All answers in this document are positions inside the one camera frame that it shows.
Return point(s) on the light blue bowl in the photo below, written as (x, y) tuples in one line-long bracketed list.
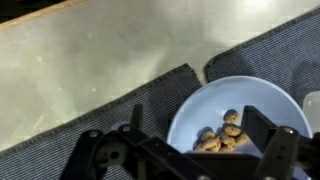
[(205, 109)]

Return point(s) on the brown cookie pieces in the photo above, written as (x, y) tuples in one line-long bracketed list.
[(226, 139)]

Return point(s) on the dark blue placemat left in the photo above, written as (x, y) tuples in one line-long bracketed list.
[(44, 156)]

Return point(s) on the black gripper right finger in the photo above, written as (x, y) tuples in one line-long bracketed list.
[(259, 129)]

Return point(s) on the dark blue placemat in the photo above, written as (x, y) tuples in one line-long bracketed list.
[(44, 156), (288, 56)]

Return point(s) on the clear plastic lunch box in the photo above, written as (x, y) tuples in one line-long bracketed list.
[(311, 108)]

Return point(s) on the dark blue placemat right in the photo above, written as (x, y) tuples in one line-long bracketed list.
[(288, 56)]

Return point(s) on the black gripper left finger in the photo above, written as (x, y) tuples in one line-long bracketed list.
[(137, 116)]

